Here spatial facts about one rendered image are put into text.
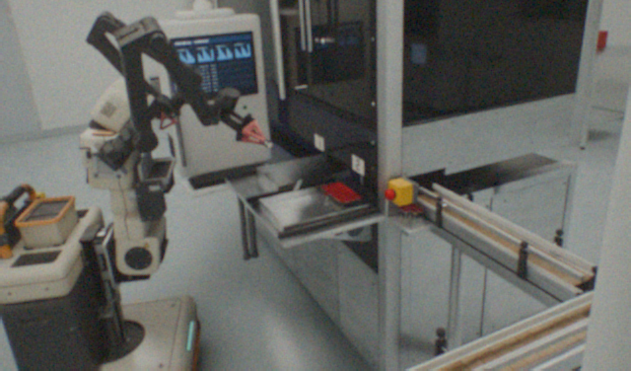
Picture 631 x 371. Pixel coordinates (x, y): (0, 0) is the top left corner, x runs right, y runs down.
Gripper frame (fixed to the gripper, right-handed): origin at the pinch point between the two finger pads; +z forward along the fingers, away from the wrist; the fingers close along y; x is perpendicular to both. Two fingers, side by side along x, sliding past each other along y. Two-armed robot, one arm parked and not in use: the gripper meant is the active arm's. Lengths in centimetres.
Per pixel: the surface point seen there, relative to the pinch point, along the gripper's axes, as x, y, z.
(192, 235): -40, 195, -60
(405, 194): -12, -5, 52
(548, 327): 25, -37, 95
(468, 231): -8, -12, 74
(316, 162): -44, 47, 8
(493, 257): -2, -15, 83
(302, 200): -6.8, 26.7, 19.5
